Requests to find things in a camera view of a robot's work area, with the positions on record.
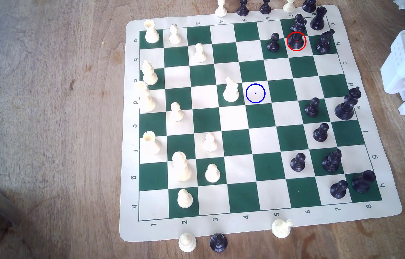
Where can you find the black chess king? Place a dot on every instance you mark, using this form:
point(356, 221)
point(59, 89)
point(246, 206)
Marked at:
point(345, 108)

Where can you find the black chess knight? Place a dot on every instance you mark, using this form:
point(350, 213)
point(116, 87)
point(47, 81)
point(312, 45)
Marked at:
point(299, 23)
point(324, 43)

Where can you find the white chess king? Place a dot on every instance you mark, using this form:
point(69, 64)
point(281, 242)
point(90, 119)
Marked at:
point(181, 168)

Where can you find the green and white chess mat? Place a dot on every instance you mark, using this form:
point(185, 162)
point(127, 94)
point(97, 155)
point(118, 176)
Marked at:
point(236, 142)

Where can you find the white chess queen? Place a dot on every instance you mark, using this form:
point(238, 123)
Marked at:
point(146, 99)

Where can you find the black chess bishop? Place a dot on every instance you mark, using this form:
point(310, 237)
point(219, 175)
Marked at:
point(331, 162)
point(296, 41)

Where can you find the white chess rook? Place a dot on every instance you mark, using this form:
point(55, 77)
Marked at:
point(151, 143)
point(151, 33)

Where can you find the black chess pawn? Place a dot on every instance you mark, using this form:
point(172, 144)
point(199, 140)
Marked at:
point(242, 8)
point(265, 7)
point(320, 133)
point(338, 190)
point(218, 243)
point(297, 163)
point(312, 108)
point(309, 5)
point(273, 44)

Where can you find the crumpled white paper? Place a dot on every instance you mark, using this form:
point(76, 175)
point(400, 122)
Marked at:
point(400, 3)

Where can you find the white chess pawn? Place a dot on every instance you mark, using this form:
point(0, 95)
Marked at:
point(209, 144)
point(187, 243)
point(289, 6)
point(176, 113)
point(175, 36)
point(199, 54)
point(184, 199)
point(212, 174)

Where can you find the black chess rook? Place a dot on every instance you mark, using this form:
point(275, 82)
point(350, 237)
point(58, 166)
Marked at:
point(318, 19)
point(363, 182)

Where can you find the white chess knight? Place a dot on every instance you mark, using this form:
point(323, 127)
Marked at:
point(281, 228)
point(231, 91)

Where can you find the white chess bishop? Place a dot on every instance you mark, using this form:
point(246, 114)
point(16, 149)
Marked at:
point(149, 74)
point(221, 9)

